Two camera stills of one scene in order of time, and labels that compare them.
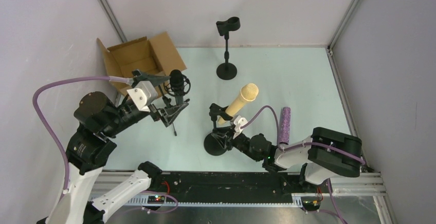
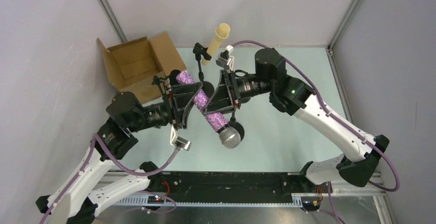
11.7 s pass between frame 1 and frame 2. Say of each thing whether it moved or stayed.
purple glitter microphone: moved
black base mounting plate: stayed
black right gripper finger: moved
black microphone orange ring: stayed
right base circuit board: stayed
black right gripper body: moved
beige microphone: moved
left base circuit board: stayed
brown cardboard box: stayed
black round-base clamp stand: moved
